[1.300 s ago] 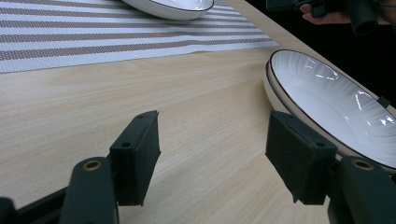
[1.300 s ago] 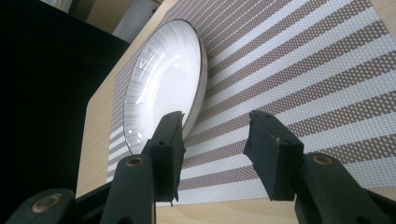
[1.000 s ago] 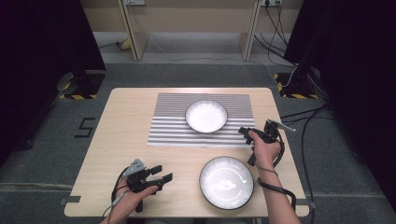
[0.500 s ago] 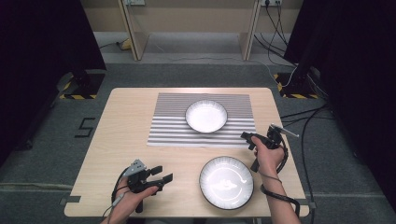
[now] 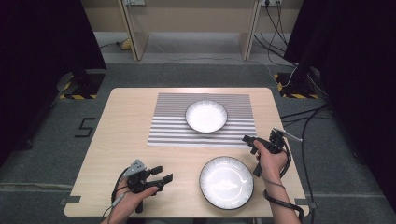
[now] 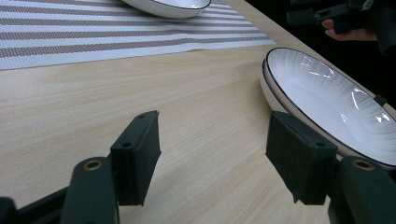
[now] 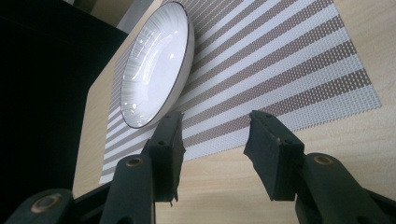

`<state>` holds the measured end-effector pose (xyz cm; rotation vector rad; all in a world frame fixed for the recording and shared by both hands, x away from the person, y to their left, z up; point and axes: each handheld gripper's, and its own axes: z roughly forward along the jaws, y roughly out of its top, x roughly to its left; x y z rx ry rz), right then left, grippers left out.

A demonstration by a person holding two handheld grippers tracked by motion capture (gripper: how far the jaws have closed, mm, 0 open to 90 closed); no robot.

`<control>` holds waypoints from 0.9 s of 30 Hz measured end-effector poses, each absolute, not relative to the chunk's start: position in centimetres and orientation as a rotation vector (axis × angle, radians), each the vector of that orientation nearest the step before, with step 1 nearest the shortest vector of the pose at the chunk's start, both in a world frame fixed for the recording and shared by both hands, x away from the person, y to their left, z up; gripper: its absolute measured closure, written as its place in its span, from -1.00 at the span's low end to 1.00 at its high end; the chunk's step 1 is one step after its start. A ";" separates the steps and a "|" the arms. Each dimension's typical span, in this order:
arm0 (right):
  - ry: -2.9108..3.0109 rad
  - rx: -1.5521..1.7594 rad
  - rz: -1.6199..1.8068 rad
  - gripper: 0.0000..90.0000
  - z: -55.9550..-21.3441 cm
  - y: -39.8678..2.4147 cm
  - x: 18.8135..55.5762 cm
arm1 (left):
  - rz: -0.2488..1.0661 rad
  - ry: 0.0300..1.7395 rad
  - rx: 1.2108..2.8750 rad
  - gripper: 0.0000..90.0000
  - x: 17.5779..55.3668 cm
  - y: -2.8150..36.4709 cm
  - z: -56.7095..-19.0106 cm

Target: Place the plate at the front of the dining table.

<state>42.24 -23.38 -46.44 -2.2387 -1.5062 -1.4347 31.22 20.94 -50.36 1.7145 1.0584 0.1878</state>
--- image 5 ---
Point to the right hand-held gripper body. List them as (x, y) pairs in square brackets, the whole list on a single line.
[(275, 146)]

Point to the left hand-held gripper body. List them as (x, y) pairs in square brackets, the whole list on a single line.
[(137, 180)]

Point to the white plate with dark rim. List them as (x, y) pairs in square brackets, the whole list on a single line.
[(226, 183), (206, 115)]

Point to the person's right hand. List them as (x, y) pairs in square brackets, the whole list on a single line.
[(272, 165)]

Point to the person's left hand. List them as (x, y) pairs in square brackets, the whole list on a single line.
[(130, 202)]

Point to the grey striped placemat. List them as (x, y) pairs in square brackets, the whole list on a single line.
[(174, 130)]

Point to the stand base with hazard tape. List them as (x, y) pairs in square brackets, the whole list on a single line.
[(295, 88), (82, 87)]

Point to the grey tape strip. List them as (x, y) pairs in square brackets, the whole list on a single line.
[(70, 200), (305, 203)]

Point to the black curtain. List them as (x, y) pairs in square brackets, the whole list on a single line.
[(358, 93), (40, 62)]

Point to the wooden furniture panel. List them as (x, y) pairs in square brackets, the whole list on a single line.
[(249, 31), (134, 31)]

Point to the yellow floor object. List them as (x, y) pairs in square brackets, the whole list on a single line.
[(125, 44)]

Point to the white wall socket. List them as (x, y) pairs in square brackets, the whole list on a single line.
[(134, 2), (271, 2)]

